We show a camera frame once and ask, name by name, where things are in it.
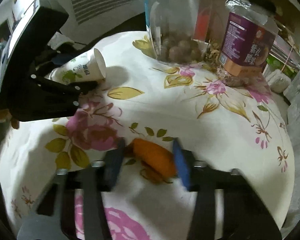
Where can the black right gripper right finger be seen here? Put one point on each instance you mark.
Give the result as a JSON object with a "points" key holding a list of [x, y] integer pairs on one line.
{"points": [[244, 214]]}

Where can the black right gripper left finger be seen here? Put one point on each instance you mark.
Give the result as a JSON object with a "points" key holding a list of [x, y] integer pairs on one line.
{"points": [[53, 214]]}

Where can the white paper cup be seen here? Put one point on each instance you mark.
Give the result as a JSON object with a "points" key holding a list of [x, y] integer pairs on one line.
{"points": [[89, 66]]}

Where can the orange peel piece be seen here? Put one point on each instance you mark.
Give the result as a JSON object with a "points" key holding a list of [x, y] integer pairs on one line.
{"points": [[158, 163]]}

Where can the floral tablecloth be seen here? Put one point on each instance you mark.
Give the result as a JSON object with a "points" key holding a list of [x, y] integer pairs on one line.
{"points": [[143, 100]]}

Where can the grey striped sofa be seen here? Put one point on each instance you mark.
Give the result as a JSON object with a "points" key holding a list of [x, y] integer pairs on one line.
{"points": [[90, 19]]}

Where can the white lace curtain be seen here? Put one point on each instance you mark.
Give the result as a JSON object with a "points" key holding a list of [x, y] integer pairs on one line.
{"points": [[292, 93]]}

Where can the white fluffy cushion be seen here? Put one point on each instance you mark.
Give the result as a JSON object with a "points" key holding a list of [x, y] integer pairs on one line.
{"points": [[278, 81]]}

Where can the clear jar with nuts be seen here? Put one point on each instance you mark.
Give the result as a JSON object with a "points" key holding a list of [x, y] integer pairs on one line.
{"points": [[177, 29]]}

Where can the stack of magazines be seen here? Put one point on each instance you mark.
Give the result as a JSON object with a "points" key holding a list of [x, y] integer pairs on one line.
{"points": [[284, 54]]}

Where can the purple label snack jar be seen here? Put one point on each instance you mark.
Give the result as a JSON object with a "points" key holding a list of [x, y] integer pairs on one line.
{"points": [[248, 36]]}

